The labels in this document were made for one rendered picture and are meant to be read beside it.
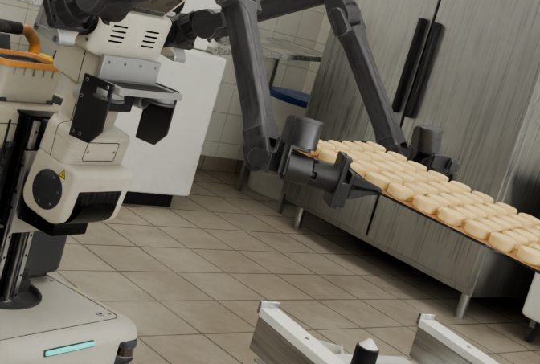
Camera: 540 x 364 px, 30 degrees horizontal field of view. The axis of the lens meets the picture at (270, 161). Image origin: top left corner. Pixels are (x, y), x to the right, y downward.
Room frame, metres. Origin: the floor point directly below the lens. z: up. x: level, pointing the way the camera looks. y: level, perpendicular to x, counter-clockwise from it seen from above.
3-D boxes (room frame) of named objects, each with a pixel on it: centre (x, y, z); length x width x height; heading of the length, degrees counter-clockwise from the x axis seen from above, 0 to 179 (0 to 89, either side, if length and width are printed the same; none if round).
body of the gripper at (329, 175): (1.93, -0.11, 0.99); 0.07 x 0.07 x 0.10; 14
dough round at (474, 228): (1.88, -0.41, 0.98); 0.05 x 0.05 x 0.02
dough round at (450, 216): (1.91, -0.36, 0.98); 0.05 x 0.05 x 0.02
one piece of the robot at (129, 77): (2.54, 0.40, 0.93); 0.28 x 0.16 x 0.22; 149
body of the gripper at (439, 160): (2.38, -0.38, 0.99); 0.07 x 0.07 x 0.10; 14
